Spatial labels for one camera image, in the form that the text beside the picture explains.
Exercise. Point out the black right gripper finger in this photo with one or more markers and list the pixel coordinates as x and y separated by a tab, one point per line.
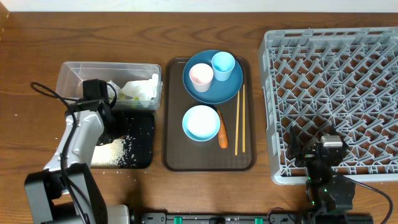
294	146
333	131

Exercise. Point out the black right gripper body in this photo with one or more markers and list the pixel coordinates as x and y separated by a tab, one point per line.
306	156

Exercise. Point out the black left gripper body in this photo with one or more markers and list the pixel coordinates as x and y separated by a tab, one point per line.
116	126

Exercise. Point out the white cooked rice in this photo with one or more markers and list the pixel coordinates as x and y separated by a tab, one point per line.
117	154

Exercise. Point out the white tissue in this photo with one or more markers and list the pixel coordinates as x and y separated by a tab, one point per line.
142	89

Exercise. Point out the orange carrot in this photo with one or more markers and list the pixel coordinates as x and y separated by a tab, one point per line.
222	134

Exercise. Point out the light blue bowl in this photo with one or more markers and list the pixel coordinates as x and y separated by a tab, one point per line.
201	123

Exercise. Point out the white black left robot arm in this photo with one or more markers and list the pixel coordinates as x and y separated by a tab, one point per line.
65	190

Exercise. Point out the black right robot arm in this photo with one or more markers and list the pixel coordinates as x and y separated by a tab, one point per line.
331	195

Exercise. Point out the black waste tray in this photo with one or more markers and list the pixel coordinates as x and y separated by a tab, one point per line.
141	125

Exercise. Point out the grey dishwasher rack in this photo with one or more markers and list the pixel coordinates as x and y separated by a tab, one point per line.
317	79

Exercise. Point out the green yellow snack wrapper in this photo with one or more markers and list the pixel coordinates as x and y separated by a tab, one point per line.
116	94

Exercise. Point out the clear plastic bin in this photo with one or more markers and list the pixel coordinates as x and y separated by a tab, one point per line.
72	75

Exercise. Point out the left wooden chopstick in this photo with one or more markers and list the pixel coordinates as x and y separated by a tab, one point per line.
237	124

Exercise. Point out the wooden chopstick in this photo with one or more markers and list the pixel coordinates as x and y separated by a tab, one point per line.
244	121
237	124

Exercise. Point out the right wooden chopstick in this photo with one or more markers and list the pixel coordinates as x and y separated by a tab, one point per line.
244	121

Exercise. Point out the brown plastic serving tray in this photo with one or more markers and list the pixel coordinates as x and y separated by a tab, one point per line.
180	153

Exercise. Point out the dark blue plate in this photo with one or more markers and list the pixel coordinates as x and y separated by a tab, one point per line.
219	91

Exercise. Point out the pink cup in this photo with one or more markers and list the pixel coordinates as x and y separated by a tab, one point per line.
201	76

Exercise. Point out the light blue cup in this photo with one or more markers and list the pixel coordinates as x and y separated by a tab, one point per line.
223	64

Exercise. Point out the black mounting rail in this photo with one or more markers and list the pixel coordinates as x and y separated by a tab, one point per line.
272	218

